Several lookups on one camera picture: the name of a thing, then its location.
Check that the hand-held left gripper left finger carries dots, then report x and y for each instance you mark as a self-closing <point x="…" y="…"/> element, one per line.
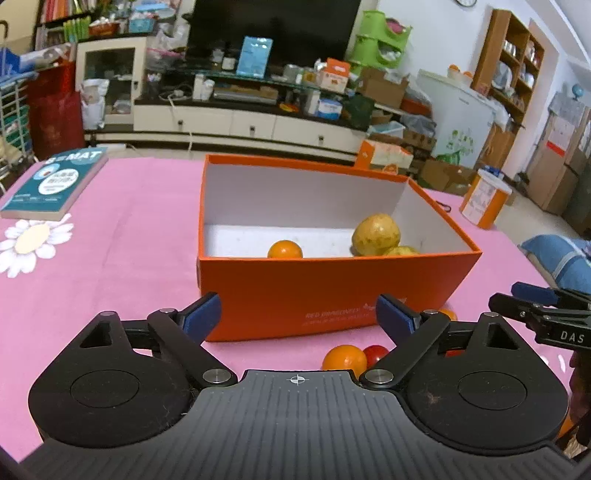
<point x="201" y="316"/>

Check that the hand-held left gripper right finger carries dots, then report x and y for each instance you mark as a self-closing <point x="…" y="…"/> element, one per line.
<point x="395" y="318"/>

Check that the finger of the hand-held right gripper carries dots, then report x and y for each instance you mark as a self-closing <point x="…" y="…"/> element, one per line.
<point x="512" y="305"/>
<point x="531" y="293"/>

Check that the red cherry tomato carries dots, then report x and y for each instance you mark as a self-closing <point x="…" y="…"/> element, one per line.
<point x="375" y="354"/>

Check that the small orange kumquat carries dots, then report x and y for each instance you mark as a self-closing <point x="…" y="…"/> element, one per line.
<point x="447" y="315"/>
<point x="344" y="360"/>

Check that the yellow-green spotted pear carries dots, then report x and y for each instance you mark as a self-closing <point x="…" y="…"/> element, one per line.
<point x="376" y="234"/>
<point x="402" y="251"/>

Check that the orange cardboard box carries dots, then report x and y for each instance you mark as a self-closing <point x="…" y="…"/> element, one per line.
<point x="286" y="295"/>

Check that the large orange tangerine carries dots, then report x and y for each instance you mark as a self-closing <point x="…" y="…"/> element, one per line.
<point x="285" y="250"/>

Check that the blue cushion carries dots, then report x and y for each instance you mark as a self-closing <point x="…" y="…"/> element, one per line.
<point x="554" y="258"/>

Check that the pink flowered tablecloth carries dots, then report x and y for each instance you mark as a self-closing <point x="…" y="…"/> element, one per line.
<point x="115" y="277"/>

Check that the white and orange canister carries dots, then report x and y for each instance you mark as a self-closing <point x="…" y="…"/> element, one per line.
<point x="485" y="203"/>

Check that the tall brown cardboard box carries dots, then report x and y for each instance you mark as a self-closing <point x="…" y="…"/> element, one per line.
<point x="554" y="161"/>

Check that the orange and white carton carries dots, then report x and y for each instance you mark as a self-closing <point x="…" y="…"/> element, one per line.
<point x="383" y="157"/>

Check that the small white fridge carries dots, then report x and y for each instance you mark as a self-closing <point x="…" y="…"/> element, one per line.
<point x="457" y="115"/>

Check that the teal paperback book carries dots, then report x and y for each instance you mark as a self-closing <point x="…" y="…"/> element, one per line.
<point x="60" y="184"/>

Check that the white TV cabinet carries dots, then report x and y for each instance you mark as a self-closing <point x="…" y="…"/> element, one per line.
<point x="254" y="122"/>

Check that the dark green bag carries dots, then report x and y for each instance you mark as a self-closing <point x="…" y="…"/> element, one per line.
<point x="358" y="113"/>

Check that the blue and white box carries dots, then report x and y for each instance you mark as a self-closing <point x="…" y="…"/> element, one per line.
<point x="328" y="110"/>

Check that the silver media player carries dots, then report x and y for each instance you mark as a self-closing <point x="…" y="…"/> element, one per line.
<point x="244" y="94"/>

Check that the white and orange bowls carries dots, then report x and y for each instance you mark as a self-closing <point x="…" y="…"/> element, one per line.
<point x="459" y="73"/>

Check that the white stand-up pouch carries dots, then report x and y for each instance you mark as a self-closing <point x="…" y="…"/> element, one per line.
<point x="94" y="104"/>

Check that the wooden shelf unit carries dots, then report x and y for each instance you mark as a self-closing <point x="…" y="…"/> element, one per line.
<point x="485" y="55"/>

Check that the red shopping bag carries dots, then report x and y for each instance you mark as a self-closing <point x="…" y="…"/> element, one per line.
<point x="55" y="115"/>

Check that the red and white carton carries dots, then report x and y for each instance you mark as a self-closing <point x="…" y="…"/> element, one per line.
<point x="333" y="76"/>

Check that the white glass-door cabinet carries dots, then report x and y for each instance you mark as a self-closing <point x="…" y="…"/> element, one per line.
<point x="111" y="69"/>

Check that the blue standing packet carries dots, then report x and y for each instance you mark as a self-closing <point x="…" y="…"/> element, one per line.
<point x="254" y="57"/>

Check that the green stacked storage bins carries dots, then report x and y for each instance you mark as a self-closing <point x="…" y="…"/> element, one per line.
<point x="369" y="50"/>

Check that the black television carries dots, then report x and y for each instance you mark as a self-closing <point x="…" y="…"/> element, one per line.
<point x="277" y="27"/>

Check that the dark bookshelf with books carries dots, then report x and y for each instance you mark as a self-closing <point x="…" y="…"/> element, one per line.
<point x="69" y="18"/>

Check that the round wall clock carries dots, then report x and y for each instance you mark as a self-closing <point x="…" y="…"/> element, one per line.
<point x="466" y="2"/>

